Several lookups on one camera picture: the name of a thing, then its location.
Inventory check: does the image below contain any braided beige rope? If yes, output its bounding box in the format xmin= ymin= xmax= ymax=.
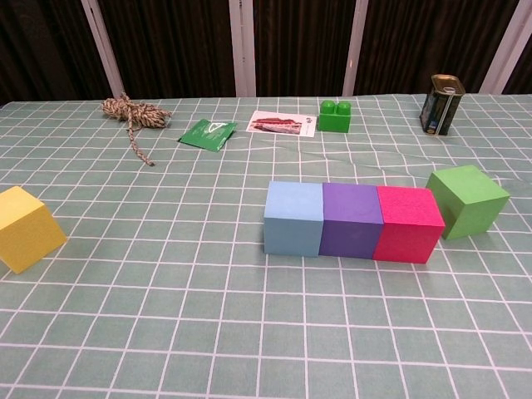
xmin=101 ymin=91 xmax=173 ymax=168

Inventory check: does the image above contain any white picture card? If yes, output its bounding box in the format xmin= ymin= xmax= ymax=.
xmin=245 ymin=110 xmax=318 ymax=138

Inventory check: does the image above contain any green toy brick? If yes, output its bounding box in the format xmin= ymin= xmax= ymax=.
xmin=318 ymin=99 xmax=353 ymax=134

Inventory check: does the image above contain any green checked tablecloth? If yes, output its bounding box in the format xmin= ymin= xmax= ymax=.
xmin=0 ymin=93 xmax=532 ymax=399

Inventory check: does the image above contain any green foil sachet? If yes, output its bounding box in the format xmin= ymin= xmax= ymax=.
xmin=177 ymin=118 xmax=238 ymax=154

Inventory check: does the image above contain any pink foam cube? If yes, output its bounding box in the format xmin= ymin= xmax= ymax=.
xmin=372 ymin=186 xmax=446 ymax=265

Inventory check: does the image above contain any yellow foam cube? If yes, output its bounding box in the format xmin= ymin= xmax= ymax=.
xmin=0 ymin=185 xmax=68 ymax=275

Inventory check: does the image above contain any white metal frame post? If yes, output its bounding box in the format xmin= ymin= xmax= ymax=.
xmin=80 ymin=0 xmax=126 ymax=99
xmin=342 ymin=0 xmax=370 ymax=96
xmin=229 ymin=0 xmax=257 ymax=98
xmin=477 ymin=0 xmax=532 ymax=95

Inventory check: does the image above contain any light blue foam cube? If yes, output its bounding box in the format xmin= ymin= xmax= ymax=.
xmin=264 ymin=180 xmax=325 ymax=257

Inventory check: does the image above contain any green foam cube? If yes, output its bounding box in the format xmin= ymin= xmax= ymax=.
xmin=425 ymin=164 xmax=511 ymax=241

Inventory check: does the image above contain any purple foam cube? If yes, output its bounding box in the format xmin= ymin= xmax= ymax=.
xmin=318 ymin=182 xmax=385 ymax=261

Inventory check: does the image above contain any dark pleated curtain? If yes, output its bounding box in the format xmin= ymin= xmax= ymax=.
xmin=0 ymin=0 xmax=532 ymax=105

